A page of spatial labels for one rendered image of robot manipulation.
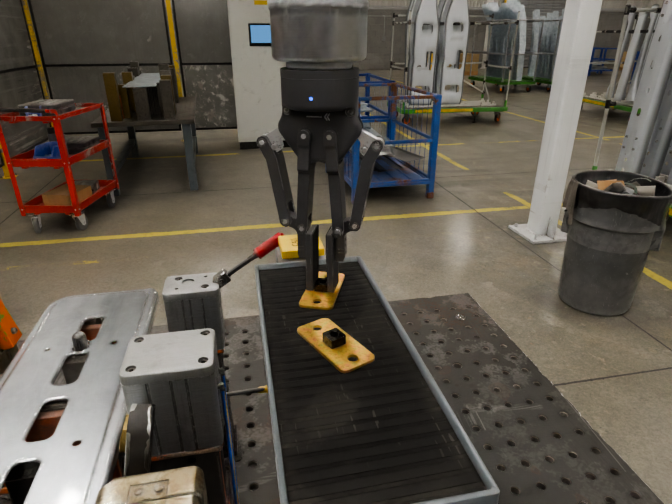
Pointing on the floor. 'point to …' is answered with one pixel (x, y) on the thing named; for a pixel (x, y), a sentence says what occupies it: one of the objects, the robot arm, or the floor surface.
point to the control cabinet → (254, 71)
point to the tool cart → (83, 146)
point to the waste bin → (609, 237)
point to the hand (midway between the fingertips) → (322, 258)
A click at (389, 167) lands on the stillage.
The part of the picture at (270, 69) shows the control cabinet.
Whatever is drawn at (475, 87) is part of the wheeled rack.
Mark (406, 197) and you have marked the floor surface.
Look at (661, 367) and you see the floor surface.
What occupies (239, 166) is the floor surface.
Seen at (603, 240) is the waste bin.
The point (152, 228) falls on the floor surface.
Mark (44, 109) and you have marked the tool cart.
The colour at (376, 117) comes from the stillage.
